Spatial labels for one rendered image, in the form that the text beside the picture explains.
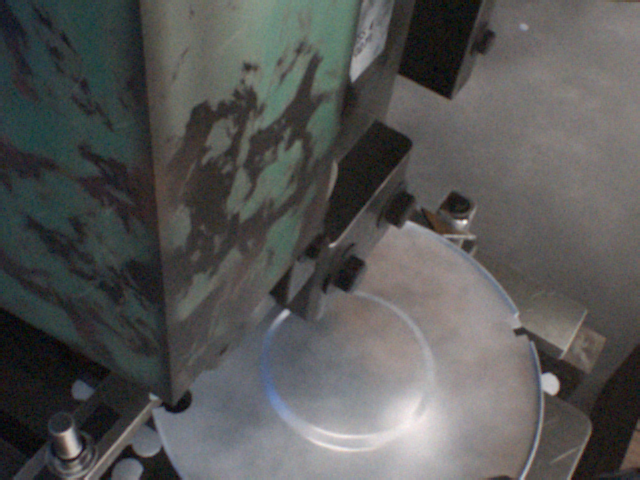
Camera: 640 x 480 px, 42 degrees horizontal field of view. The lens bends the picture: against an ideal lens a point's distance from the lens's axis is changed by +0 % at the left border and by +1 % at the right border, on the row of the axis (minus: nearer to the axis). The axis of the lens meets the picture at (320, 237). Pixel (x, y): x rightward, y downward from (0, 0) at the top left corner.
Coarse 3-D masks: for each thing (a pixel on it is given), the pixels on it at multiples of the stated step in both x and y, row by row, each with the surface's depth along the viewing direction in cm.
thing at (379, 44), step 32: (384, 0) 40; (384, 32) 43; (352, 64) 41; (384, 64) 46; (384, 96) 49; (352, 128) 47; (384, 128) 50; (352, 160) 48; (384, 160) 48; (352, 192) 47; (384, 192) 48; (352, 224) 45; (384, 224) 52; (352, 256) 48; (320, 288) 48; (352, 288) 48; (256, 320) 50
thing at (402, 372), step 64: (384, 256) 68; (448, 256) 69; (320, 320) 63; (384, 320) 64; (448, 320) 65; (512, 320) 66; (192, 384) 60; (256, 384) 60; (320, 384) 60; (384, 384) 61; (448, 384) 62; (512, 384) 62; (192, 448) 57; (256, 448) 57; (320, 448) 58; (384, 448) 58; (448, 448) 59; (512, 448) 59
